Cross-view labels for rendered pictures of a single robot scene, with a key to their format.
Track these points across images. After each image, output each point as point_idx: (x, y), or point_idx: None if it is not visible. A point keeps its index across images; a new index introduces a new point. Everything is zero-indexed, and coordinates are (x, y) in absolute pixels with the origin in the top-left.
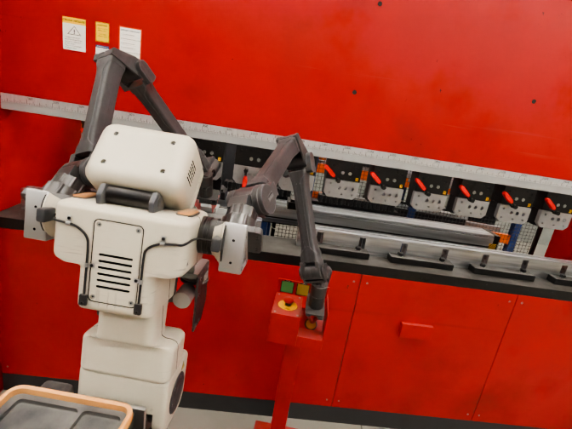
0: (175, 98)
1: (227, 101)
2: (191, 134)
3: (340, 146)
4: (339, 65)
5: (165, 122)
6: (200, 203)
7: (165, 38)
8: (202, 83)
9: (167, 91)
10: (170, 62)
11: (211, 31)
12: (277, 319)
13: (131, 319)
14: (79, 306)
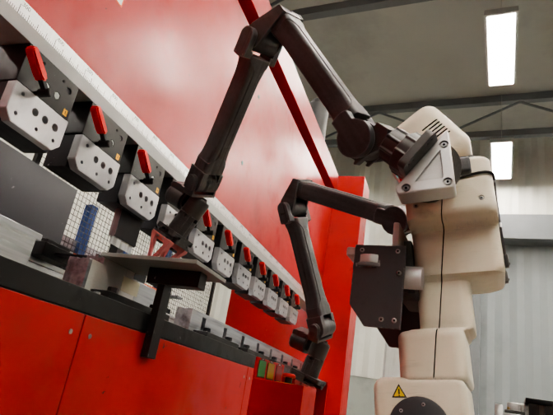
0: (139, 83)
1: (177, 119)
2: (141, 141)
3: (230, 214)
4: (239, 132)
5: (243, 114)
6: (177, 244)
7: (149, 4)
8: (164, 83)
9: (134, 68)
10: (146, 35)
11: (182, 32)
12: (306, 395)
13: (472, 304)
14: (500, 270)
